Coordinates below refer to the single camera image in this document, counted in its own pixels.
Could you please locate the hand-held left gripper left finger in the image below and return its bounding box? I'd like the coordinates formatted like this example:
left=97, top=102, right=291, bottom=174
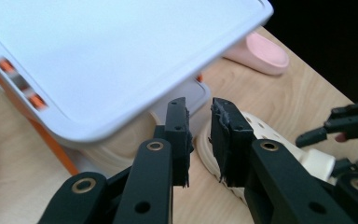
left=153, top=96, right=195, bottom=189

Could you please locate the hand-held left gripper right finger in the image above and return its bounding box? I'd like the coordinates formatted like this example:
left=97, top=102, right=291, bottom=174
left=210, top=97, right=257, bottom=189

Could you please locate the cream slipper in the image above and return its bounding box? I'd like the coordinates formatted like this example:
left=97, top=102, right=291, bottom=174
left=195, top=111, right=337, bottom=207

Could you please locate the pink slipper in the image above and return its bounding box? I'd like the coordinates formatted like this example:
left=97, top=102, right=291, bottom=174
left=223, top=31, right=291, bottom=77

